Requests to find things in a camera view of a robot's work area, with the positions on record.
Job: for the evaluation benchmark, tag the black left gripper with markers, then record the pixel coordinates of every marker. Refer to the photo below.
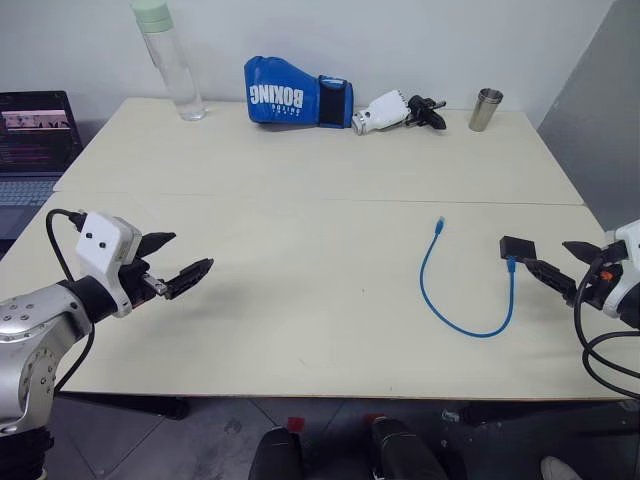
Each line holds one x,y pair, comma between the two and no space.
132,282

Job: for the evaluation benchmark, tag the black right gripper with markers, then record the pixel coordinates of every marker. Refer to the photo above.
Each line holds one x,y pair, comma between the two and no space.
597,287

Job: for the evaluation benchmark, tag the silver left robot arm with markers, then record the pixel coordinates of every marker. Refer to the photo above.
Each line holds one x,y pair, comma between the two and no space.
30,325

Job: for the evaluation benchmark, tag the small black adapter box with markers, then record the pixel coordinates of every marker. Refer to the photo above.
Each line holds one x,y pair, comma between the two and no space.
517,248

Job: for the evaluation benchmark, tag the grey partition panel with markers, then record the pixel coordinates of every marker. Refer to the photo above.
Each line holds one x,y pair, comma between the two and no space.
600,125

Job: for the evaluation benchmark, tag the black table leg bar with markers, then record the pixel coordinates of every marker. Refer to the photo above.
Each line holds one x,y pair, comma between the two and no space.
525,414

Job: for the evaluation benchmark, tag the stainless steel cup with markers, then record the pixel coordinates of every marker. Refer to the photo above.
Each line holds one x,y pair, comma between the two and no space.
484,110

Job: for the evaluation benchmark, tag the open laptop computer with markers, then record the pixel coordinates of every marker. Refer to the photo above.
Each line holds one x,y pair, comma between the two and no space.
30,150

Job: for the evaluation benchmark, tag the clear bottle with green cap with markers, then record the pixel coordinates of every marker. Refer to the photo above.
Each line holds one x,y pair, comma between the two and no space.
175,75

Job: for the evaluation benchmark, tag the blue boxing glove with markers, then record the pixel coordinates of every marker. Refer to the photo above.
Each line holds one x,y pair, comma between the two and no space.
280,92

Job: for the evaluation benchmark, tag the white shoe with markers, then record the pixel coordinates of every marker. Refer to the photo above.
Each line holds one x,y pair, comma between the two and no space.
560,470

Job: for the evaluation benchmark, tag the dark rounded shape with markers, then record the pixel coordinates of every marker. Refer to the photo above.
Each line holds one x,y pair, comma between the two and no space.
275,455
405,450

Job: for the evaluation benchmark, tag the white spare gripper black fingers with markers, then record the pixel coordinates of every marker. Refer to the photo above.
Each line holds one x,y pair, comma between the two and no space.
385,111

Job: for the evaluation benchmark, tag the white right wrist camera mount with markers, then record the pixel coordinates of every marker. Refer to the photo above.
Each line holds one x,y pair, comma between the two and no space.
629,240

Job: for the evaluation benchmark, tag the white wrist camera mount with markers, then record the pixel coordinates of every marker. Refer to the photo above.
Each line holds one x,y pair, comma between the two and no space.
102,240
629,240

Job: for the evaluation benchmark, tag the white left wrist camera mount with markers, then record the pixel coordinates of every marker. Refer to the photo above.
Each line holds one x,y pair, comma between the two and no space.
102,240

